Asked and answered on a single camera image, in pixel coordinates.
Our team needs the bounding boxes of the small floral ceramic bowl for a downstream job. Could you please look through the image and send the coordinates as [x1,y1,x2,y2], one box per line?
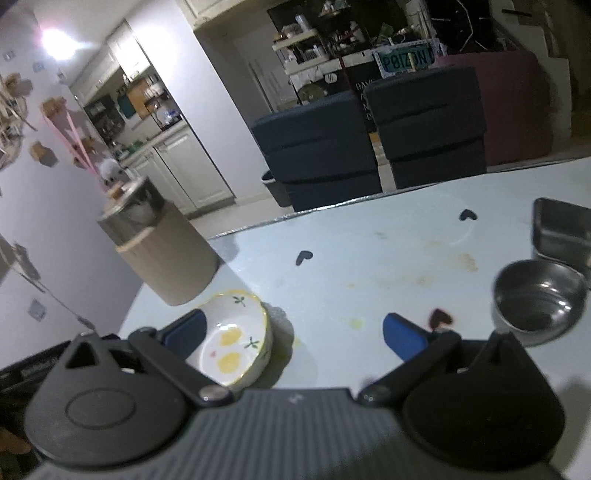
[186,290,273,393]

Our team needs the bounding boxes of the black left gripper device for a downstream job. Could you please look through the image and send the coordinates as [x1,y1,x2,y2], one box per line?
[0,332,123,407]

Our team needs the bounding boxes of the beige canister with steel lid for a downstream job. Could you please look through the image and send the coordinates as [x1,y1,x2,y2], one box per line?
[97,176,221,306]

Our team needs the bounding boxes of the round steel bowl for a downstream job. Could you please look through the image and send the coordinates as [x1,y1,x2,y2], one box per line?
[491,260,588,347]

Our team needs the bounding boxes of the rectangular steel container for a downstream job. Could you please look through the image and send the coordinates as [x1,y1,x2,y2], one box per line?
[532,198,590,280]

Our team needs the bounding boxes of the left dark blue chair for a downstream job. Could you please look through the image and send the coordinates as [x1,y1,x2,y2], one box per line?
[252,91,383,212]

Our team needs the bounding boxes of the dark blue chair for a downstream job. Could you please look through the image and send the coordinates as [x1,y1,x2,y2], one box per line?
[363,66,487,189]
[252,91,383,212]

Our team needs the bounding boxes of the right dark blue chair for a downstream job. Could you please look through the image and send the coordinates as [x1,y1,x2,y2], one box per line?
[363,66,487,189]

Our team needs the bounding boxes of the maroon chair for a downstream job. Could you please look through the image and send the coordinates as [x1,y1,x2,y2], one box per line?
[436,50,553,166]

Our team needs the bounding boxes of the teal prizon sign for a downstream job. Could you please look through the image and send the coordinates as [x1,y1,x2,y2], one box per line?
[373,41,436,78]

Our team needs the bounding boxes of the cluttered white shelf unit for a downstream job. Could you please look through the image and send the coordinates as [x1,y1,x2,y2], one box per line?
[271,14,336,90]

